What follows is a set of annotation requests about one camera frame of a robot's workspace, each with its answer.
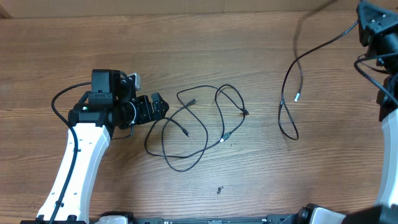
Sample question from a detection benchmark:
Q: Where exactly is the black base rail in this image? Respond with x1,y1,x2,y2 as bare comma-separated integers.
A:
20,203,346,224

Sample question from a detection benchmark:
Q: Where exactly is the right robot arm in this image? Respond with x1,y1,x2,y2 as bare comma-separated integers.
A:
342,1,397,223

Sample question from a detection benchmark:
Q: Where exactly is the thick black USB cable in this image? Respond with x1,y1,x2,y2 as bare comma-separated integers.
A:
144,83,250,159

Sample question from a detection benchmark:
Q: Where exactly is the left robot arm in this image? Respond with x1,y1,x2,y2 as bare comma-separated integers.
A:
33,69,169,223

